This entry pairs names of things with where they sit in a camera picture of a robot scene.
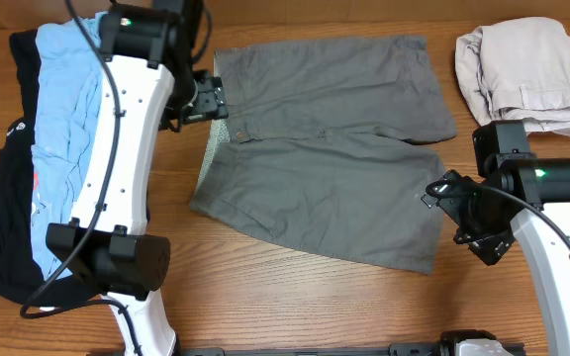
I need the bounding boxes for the grey shorts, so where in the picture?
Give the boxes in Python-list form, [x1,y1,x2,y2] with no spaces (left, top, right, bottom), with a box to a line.
[190,35,457,274]

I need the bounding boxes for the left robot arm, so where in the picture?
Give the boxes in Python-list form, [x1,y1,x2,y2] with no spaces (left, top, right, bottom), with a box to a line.
[47,1,229,355]

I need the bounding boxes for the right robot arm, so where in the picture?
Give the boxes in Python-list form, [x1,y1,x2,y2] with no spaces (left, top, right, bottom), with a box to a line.
[422,122,570,355]

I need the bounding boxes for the light blue t-shirt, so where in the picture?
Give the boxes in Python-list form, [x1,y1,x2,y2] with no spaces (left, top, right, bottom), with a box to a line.
[30,21,102,278]

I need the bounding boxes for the folded beige shorts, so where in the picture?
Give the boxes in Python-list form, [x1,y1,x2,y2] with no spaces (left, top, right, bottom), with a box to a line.
[454,17,570,136]

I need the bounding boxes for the black t-shirt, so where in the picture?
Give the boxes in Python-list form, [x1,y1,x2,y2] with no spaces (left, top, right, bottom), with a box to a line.
[0,28,113,307]

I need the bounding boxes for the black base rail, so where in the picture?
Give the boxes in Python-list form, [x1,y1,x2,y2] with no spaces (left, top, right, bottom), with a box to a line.
[171,343,443,356]

